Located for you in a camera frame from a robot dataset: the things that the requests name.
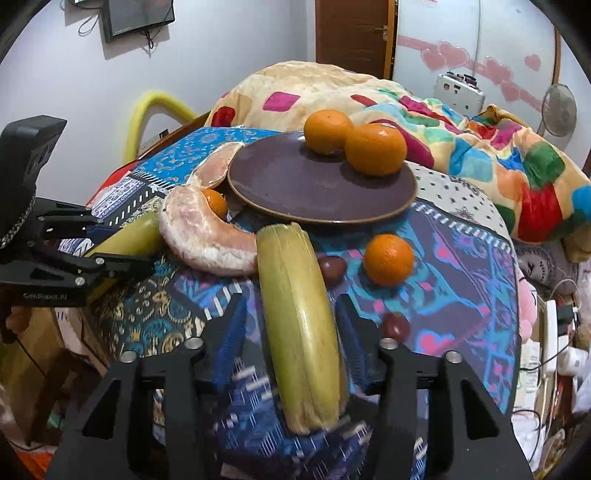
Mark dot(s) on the dark purple plate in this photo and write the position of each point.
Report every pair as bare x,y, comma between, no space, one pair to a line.
300,184

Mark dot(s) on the small orange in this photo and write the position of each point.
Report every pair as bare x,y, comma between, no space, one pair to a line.
216,204

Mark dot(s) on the wooden door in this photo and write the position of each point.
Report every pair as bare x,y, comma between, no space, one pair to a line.
351,32

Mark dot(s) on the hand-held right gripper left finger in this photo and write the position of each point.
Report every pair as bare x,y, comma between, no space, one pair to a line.
229,339

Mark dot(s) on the electric fan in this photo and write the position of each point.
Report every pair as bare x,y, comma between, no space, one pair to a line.
559,110

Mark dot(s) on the white pink plush toy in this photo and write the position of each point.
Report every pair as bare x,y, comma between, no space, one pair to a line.
535,272

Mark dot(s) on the dark brown round fruit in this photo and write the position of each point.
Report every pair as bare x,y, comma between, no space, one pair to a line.
332,269
395,326

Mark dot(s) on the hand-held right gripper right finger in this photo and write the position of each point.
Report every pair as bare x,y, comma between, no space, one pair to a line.
352,333

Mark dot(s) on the blue patterned cloth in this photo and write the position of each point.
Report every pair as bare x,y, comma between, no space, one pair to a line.
461,277

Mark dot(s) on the colourful checked blanket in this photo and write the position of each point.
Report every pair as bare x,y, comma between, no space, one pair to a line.
485,152

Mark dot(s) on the wall monitor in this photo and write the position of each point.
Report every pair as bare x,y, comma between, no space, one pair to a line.
138,16

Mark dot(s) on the yellow foam tube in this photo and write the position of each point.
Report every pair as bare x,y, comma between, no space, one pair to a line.
138,104

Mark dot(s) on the pink heart stickers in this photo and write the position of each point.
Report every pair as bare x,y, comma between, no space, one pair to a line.
445,55

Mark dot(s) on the small peeled pomelo segment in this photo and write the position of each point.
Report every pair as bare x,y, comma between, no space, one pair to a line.
214,164

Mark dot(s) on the small green-yellow banana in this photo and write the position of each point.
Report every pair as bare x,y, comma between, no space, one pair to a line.
134,235

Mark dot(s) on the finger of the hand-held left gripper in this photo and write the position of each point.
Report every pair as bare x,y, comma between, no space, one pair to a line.
115,266
64,222

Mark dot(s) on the large peeled pomelo segment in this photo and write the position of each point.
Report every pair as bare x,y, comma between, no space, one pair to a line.
194,242

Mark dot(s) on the white equipment case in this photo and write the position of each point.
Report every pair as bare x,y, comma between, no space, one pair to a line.
457,92

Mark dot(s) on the large green-yellow banana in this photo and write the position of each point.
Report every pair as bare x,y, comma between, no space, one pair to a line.
300,323

